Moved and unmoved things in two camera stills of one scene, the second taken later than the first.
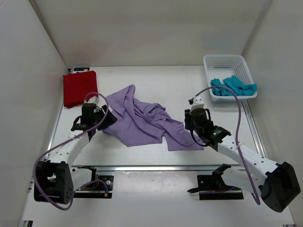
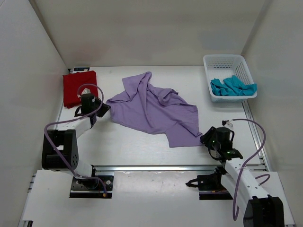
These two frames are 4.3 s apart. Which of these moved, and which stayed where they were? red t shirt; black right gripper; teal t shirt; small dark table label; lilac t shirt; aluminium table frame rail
Moved: lilac t shirt; black right gripper
Stayed: aluminium table frame rail; teal t shirt; red t shirt; small dark table label
